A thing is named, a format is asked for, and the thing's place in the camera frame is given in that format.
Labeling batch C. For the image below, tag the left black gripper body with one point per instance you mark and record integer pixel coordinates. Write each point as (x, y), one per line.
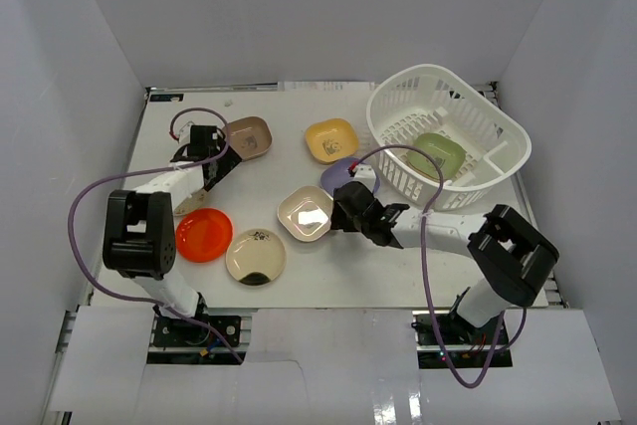
(219, 166)

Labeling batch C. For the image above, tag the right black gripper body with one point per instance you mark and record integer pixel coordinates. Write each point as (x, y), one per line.
(341, 222)

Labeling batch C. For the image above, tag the brown square panda plate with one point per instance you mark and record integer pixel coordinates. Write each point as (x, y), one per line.
(250, 137)

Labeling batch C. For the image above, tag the cream square panda plate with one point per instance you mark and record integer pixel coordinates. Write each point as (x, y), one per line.
(306, 213)

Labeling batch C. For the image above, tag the green square panda plate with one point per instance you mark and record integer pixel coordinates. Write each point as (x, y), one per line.
(446, 153)

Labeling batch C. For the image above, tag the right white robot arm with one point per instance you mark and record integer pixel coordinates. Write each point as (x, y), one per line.
(514, 257)

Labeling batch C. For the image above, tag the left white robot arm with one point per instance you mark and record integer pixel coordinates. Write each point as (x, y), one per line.
(139, 241)

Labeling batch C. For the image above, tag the white plastic basket bin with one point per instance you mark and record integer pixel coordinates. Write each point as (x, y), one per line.
(431, 99)

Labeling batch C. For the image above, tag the cream round flower plate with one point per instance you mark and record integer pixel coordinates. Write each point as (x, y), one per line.
(191, 203)

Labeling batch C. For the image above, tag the purple square panda plate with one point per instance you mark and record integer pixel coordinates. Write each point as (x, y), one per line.
(338, 175)

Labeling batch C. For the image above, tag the orange round plate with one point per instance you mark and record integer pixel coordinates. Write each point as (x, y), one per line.
(203, 235)

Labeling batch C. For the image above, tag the yellow square plate far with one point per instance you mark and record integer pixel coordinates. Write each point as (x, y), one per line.
(331, 140)

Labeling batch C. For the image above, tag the cream round plate black mound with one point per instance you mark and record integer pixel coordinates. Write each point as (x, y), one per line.
(256, 257)

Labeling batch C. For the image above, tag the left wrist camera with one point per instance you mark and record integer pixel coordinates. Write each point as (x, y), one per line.
(182, 135)

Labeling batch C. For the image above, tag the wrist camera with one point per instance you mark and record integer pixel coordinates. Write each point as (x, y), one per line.
(182, 135)
(364, 174)

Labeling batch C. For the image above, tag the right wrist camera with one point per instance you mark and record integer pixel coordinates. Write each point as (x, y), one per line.
(364, 174)

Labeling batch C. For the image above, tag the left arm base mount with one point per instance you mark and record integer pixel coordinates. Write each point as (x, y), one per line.
(173, 333)

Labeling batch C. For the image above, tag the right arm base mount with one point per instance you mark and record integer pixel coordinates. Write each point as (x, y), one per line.
(467, 349)

